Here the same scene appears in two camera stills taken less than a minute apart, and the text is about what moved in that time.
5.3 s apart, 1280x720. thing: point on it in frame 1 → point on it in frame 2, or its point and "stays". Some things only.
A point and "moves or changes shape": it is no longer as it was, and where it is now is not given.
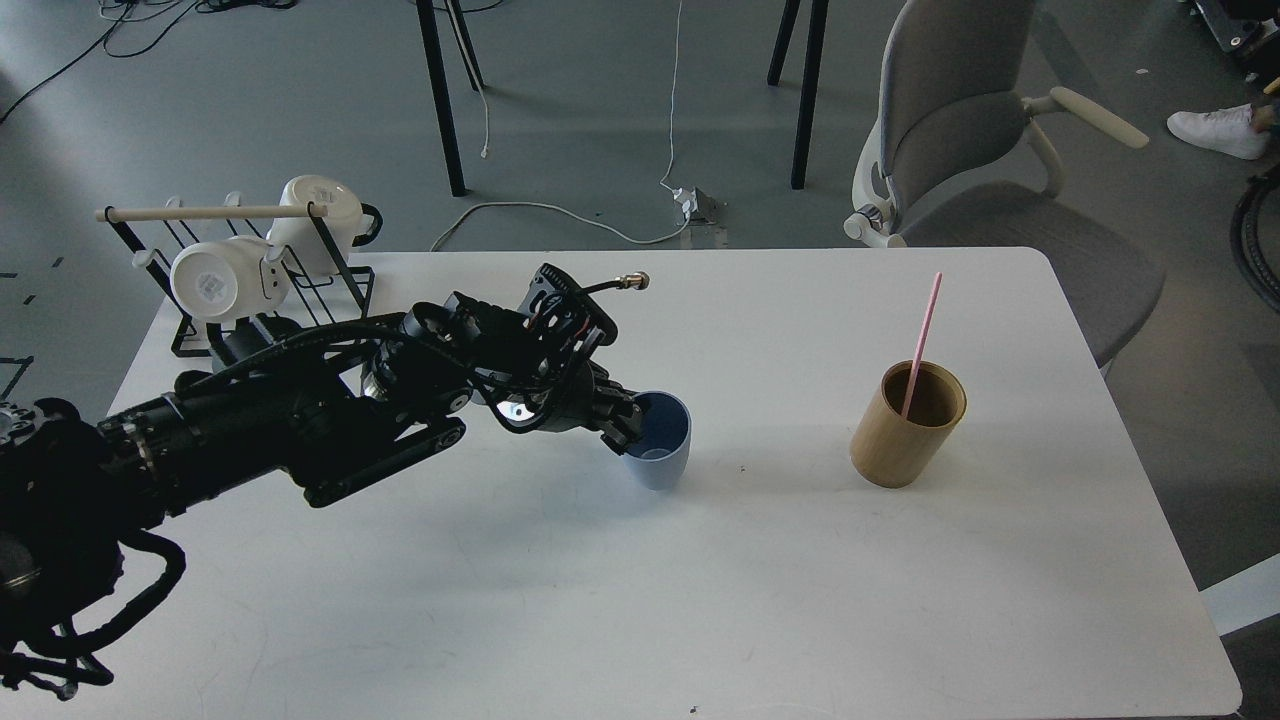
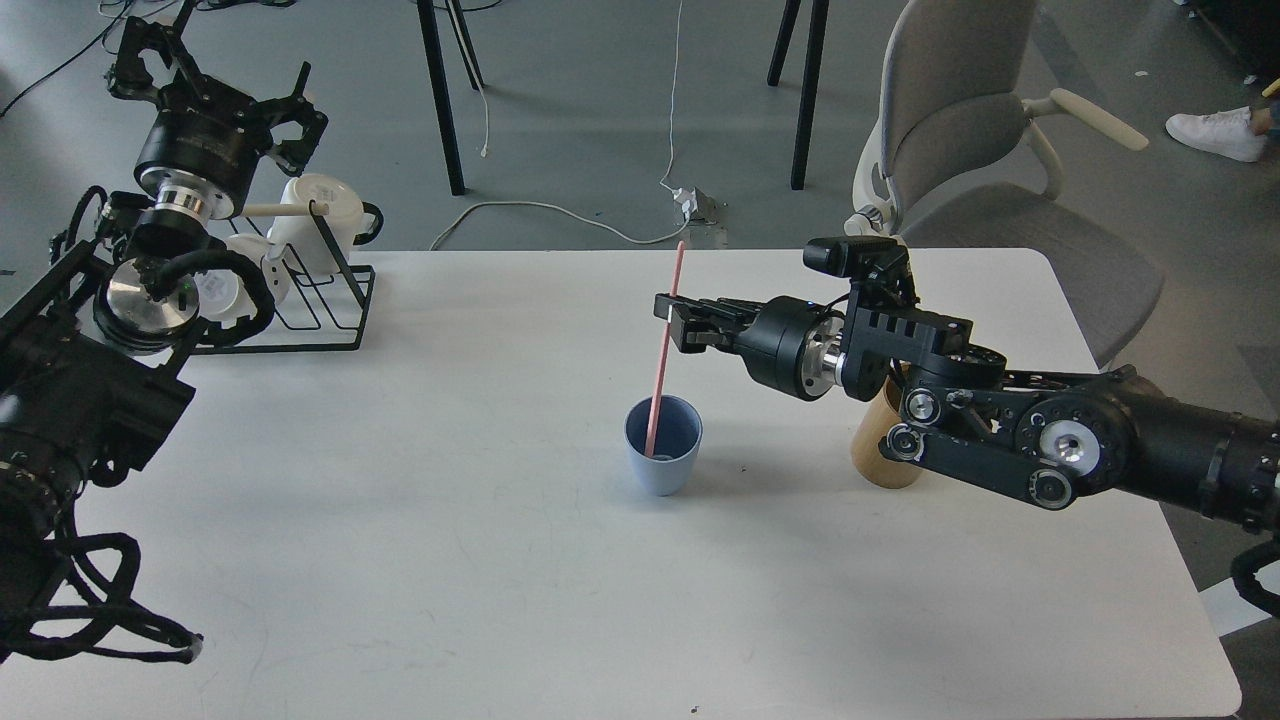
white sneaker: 1231,130 stays
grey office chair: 954,159 stays
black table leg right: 818,20 stays
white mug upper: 303,248 stays
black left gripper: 540,373 → 201,139
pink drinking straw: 920,350 moves or changes shape
